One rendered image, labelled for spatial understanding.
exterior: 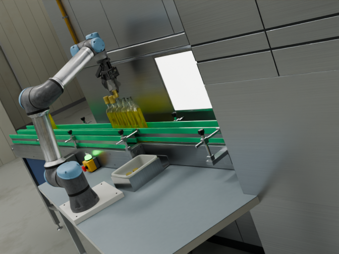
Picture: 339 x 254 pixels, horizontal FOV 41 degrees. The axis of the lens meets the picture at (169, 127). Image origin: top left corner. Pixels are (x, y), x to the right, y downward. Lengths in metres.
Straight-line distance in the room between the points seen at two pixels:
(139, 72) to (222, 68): 1.03
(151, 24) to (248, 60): 0.97
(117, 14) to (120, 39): 0.15
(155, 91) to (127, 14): 0.45
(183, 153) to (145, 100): 0.49
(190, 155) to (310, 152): 0.86
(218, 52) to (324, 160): 0.51
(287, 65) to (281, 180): 0.47
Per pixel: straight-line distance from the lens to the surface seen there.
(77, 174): 2.27
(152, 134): 2.48
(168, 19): 2.31
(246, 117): 1.67
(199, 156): 2.25
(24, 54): 9.82
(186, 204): 1.99
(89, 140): 2.88
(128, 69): 2.67
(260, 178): 1.79
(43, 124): 2.35
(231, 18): 1.54
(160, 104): 2.58
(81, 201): 2.30
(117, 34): 2.67
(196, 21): 1.64
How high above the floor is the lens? 1.63
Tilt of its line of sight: 16 degrees down
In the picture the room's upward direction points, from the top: 22 degrees counter-clockwise
